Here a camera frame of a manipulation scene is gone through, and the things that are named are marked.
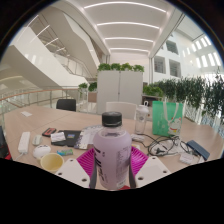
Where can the pale yellow mug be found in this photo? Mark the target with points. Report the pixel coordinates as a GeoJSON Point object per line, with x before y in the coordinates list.
{"type": "Point", "coordinates": [51, 163]}

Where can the low green planter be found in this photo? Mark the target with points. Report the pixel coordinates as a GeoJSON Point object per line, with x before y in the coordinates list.
{"type": "Point", "coordinates": [153, 90]}

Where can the white round pouch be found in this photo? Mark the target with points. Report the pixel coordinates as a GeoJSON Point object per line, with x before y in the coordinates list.
{"type": "Point", "coordinates": [41, 151]}

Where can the small potted plants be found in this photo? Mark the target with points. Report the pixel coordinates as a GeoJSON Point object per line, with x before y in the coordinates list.
{"type": "Point", "coordinates": [87, 87]}

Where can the printed booklet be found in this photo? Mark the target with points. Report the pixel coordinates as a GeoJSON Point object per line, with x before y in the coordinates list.
{"type": "Point", "coordinates": [86, 136]}

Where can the black tablet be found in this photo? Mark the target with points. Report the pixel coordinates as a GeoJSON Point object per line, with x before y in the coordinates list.
{"type": "Point", "coordinates": [72, 137]}

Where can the red and black phone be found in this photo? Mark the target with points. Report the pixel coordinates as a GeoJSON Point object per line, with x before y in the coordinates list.
{"type": "Point", "coordinates": [49, 132]}

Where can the small green pack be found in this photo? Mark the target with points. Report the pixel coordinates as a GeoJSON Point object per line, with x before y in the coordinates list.
{"type": "Point", "coordinates": [65, 152]}

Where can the green tote bag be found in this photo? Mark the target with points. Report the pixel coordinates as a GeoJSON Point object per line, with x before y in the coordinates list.
{"type": "Point", "coordinates": [166, 116]}

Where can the white plastic packet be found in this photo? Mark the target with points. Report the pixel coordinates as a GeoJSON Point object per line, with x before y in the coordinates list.
{"type": "Point", "coordinates": [186, 157]}

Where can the clear shaker bottle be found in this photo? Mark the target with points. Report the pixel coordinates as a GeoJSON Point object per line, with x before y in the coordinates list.
{"type": "Point", "coordinates": [141, 118]}

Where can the green plants atop cabinet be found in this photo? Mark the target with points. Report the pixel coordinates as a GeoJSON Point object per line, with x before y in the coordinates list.
{"type": "Point", "coordinates": [120, 67]}

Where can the white sheet of paper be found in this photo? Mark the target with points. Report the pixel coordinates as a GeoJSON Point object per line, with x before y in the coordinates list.
{"type": "Point", "coordinates": [26, 113]}

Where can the white power strip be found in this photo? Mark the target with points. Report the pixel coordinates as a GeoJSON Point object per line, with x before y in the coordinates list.
{"type": "Point", "coordinates": [24, 142]}

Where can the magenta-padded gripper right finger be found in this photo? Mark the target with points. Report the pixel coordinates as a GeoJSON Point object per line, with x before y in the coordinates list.
{"type": "Point", "coordinates": [151, 170]}

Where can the dark blue flat keyboard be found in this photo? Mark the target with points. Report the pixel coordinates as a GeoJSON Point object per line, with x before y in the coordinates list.
{"type": "Point", "coordinates": [198, 150]}

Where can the row of hanging green plants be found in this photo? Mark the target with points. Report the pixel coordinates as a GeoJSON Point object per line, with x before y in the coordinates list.
{"type": "Point", "coordinates": [190, 93]}

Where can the glass balustrade with wooden rail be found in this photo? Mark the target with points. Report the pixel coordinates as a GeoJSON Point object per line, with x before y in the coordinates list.
{"type": "Point", "coordinates": [30, 98]}

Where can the white cabinet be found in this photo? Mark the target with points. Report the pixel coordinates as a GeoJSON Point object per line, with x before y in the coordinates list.
{"type": "Point", "coordinates": [119, 91]}

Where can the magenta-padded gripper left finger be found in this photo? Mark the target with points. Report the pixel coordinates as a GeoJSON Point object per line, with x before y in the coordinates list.
{"type": "Point", "coordinates": [73, 171]}

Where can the ceiling light strips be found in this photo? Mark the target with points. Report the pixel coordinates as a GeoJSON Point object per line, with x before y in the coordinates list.
{"type": "Point", "coordinates": [128, 24]}

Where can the purple drink bottle black cap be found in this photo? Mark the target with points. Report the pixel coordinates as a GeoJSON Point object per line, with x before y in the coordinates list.
{"type": "Point", "coordinates": [112, 153]}

